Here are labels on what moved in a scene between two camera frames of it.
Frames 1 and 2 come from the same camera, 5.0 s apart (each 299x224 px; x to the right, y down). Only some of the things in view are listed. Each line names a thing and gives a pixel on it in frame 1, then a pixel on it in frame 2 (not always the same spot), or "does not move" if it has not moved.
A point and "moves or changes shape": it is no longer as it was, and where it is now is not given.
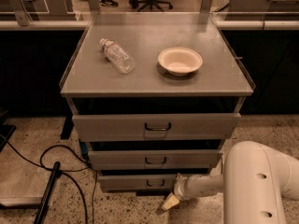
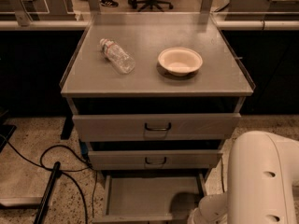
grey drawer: [155, 160] does not move
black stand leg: [48, 194] does not move
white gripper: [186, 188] → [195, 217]
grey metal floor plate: [21, 202] does not move
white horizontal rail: [221, 24] does not move
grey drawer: [136, 183] moves or changes shape
